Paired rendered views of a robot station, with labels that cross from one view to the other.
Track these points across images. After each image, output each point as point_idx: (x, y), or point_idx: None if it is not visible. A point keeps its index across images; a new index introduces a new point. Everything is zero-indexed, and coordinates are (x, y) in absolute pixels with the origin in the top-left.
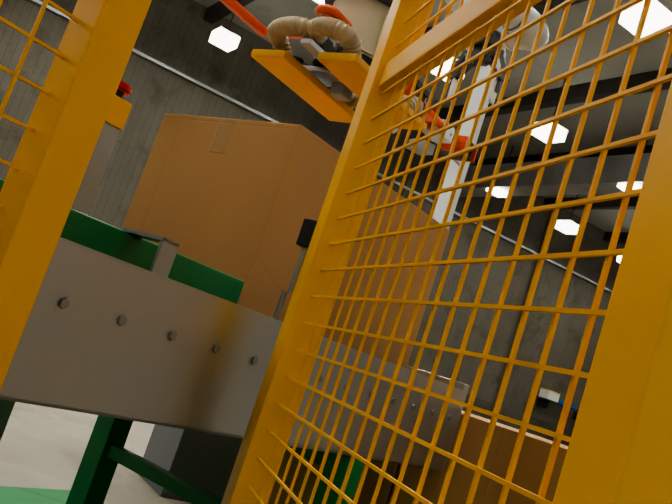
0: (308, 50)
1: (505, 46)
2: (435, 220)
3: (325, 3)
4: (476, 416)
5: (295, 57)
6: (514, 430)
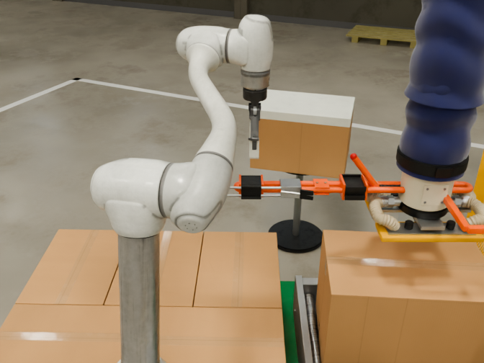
0: (462, 212)
1: (208, 72)
2: (341, 230)
3: (453, 180)
4: (179, 311)
5: (454, 222)
6: (263, 274)
